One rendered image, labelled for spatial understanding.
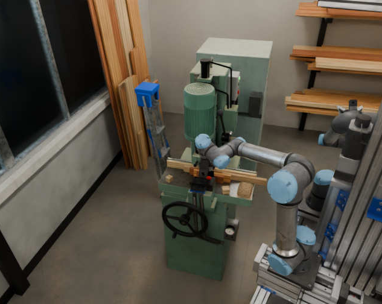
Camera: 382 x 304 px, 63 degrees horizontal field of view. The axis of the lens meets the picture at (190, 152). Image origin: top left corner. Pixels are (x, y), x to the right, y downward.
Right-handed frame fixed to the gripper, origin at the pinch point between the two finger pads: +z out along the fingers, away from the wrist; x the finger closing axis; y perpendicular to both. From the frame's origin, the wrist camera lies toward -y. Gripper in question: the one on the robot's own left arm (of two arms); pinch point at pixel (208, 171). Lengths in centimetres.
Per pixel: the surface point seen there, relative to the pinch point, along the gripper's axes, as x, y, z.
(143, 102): 75, 66, 42
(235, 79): -6, 58, -11
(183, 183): 17.4, -4.3, 18.3
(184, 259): 17, -45, 79
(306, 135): -77, 151, 212
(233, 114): -7.4, 39.7, 0.5
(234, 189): -14.9, -2.3, 19.3
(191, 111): 12.9, 24.1, -23.4
